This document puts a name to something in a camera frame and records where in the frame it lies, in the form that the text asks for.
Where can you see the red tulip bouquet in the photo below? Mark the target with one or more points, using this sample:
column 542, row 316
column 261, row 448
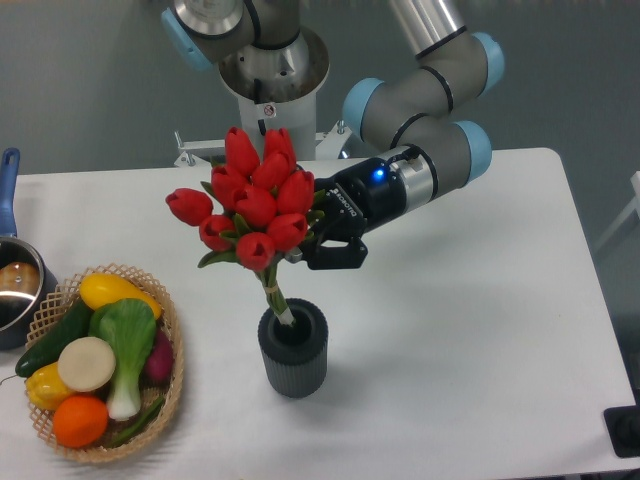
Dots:
column 255, row 209

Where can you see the green bean pod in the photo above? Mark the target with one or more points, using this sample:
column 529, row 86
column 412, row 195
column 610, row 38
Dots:
column 139, row 424

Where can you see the green bok choy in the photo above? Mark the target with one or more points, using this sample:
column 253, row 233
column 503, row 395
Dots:
column 128, row 326

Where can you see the blue handled saucepan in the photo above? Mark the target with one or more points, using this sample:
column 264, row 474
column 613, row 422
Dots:
column 25, row 278

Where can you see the yellow squash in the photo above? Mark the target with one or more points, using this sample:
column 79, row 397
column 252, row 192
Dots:
column 100, row 289

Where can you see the purple sweet potato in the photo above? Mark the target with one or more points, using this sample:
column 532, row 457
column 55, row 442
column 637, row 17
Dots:
column 159, row 364

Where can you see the green cucumber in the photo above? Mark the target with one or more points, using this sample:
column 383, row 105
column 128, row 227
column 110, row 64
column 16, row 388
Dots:
column 73, row 325

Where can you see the orange fruit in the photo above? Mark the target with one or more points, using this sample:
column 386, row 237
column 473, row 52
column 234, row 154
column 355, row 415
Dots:
column 80, row 420

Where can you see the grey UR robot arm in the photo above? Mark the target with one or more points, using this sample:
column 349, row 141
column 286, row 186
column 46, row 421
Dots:
column 405, row 119

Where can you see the white metal frame right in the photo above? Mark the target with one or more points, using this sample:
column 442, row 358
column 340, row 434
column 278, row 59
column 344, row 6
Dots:
column 623, row 224

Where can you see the yellow lemon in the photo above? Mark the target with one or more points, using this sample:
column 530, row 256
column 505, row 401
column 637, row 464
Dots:
column 45, row 388

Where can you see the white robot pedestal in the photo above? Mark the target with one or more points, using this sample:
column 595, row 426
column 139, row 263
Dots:
column 278, row 89

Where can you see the dark grey ribbed vase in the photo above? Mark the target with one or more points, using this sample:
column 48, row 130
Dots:
column 295, row 357

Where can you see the woven wicker basket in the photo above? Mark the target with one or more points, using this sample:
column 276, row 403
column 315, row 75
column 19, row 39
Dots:
column 53, row 308

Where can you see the black device at table edge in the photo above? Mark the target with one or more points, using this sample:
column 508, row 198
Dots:
column 623, row 428

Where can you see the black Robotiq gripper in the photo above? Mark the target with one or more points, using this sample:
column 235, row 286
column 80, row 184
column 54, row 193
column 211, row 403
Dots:
column 355, row 201

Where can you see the beige round bun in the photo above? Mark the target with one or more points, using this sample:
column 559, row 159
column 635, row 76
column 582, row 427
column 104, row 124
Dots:
column 86, row 364

